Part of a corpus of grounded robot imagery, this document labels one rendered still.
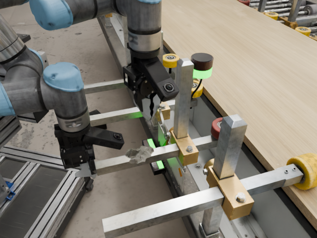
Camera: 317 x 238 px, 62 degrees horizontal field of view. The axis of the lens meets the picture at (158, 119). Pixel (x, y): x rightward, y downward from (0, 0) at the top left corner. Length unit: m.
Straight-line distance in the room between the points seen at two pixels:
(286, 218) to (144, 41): 0.61
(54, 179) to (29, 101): 1.11
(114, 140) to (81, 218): 1.07
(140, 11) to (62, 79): 0.21
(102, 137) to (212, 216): 0.35
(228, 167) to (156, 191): 1.21
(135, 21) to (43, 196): 1.23
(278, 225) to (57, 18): 0.79
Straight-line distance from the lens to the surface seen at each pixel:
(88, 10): 0.59
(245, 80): 1.12
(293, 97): 1.08
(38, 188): 1.67
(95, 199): 1.79
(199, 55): 0.73
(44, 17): 0.57
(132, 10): 0.58
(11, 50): 0.70
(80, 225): 1.71
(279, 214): 0.88
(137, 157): 0.78
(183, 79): 0.71
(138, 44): 0.60
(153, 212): 0.57
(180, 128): 0.81
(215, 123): 0.86
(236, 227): 0.97
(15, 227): 1.58
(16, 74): 0.66
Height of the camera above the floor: 1.45
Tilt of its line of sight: 39 degrees down
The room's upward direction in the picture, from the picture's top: straight up
